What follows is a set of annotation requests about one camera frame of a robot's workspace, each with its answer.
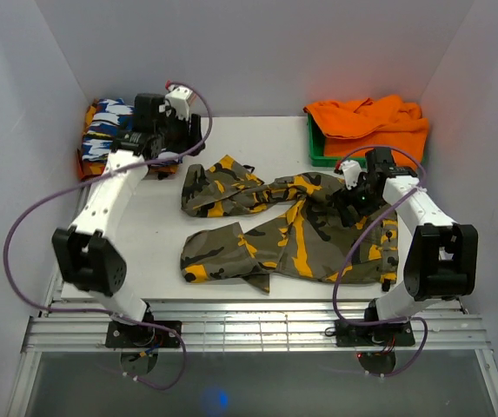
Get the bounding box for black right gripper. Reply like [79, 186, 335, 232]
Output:
[330, 175, 387, 228]

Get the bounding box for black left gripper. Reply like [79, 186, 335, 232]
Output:
[156, 109, 207, 159]

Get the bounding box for olive yellow camouflage trousers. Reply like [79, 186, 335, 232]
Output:
[180, 156, 399, 293]

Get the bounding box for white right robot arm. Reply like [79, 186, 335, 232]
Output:
[332, 145, 478, 345]

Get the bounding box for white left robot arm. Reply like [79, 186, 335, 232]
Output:
[52, 84, 203, 348]

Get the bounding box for blue white camouflage folded trousers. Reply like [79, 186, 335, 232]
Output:
[81, 98, 134, 162]

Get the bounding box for orange camouflage folded trousers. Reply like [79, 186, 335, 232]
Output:
[76, 100, 178, 182]

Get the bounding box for green plastic bin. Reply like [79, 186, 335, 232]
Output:
[305, 112, 426, 169]

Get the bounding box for orange crumpled cloth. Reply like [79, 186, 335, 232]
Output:
[303, 95, 429, 168]

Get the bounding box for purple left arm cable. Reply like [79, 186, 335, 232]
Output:
[3, 80, 213, 391]

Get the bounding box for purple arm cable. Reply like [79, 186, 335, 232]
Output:
[3, 80, 213, 391]
[332, 145, 428, 378]

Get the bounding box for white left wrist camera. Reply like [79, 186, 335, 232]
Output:
[164, 84, 196, 121]

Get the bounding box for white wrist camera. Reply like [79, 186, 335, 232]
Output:
[164, 84, 196, 121]
[339, 160, 362, 190]

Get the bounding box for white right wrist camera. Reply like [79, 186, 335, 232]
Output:
[339, 160, 362, 190]

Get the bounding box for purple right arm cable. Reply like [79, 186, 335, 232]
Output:
[332, 145, 428, 378]

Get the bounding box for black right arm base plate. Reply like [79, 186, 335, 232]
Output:
[334, 320, 415, 347]

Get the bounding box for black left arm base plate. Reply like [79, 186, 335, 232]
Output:
[104, 321, 180, 349]

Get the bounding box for aluminium rail frame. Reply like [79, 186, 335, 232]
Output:
[8, 180, 498, 416]

